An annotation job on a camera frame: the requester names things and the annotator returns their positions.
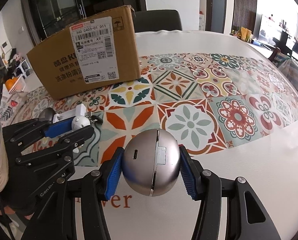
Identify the brown cardboard box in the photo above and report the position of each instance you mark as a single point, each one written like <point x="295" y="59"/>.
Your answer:
<point x="94" y="52"/>

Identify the patterned tile table runner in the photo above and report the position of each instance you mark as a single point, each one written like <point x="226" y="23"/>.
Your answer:
<point x="208" y="102"/>

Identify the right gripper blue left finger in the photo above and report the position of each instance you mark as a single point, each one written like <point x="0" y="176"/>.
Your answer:
<point x="55" y="218"/>

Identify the white battery charger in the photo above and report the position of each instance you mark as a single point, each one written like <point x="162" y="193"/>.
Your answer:
<point x="79" y="110"/>

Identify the grey round tape measure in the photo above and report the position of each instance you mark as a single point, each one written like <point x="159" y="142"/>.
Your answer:
<point x="47" y="114"/>

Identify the silver ball speaker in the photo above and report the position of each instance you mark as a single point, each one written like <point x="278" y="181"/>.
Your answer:
<point x="151" y="162"/>

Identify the person left hand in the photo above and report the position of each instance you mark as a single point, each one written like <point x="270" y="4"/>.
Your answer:
<point x="9" y="211"/>

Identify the floral fabric tissue cover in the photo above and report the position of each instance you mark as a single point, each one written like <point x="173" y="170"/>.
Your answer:
<point x="19" y="107"/>

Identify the white basket of oranges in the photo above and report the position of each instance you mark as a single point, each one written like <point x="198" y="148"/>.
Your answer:
<point x="16" y="84"/>

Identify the dark chair right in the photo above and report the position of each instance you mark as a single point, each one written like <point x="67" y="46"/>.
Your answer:
<point x="156" y="20"/>

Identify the black glass cabinet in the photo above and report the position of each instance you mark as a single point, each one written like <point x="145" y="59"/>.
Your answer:
<point x="46" y="17"/>

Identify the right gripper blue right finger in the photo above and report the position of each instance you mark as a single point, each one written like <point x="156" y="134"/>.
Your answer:
<point x="247" y="217"/>

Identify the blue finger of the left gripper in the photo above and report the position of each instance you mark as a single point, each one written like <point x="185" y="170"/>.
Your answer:
<point x="59" y="128"/>

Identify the white shoe rack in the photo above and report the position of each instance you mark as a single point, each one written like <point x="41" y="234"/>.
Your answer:
<point x="23" y="69"/>

